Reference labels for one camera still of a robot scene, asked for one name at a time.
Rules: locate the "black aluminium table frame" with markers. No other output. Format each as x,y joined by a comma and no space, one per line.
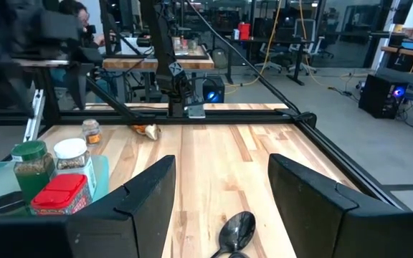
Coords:
246,116

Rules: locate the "person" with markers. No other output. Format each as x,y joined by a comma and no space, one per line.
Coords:
81,21

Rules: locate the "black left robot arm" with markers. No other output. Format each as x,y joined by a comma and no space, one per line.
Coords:
165,53

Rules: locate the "glossy black spoon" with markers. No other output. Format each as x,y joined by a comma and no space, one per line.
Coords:
236,231

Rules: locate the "small clear glass jar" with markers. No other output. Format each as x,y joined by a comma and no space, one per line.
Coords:
91,132

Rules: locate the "black computer tower blue light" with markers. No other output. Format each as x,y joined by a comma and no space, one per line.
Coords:
213,86

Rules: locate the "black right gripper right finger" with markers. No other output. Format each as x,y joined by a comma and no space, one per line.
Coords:
314,215

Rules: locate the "wooden background table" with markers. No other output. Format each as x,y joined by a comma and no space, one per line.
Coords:
149,64

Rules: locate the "black office desk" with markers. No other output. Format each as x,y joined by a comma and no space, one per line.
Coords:
274,40

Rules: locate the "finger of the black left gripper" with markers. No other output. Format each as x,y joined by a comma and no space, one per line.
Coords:
34,114

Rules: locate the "brown orange candy packet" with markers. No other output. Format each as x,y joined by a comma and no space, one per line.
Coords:
146,130

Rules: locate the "white lidded spice jar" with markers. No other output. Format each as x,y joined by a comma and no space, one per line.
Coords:
73,161

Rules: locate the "red lidded spice container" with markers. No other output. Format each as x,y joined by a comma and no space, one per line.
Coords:
61,196

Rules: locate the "white office chair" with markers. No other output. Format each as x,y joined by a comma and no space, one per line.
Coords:
308,32

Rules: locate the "green lidded spice jar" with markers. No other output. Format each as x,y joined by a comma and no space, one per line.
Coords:
32,168

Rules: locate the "grey workbench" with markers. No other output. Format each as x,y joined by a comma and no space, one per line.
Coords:
407,77

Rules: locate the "red canister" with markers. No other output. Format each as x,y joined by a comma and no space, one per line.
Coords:
244,31

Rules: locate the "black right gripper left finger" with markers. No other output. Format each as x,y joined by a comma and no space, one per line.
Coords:
135,222

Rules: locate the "black computer tower purple light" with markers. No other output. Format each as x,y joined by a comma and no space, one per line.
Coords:
378,96

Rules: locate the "grey green backpack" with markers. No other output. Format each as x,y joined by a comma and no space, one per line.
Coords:
220,59

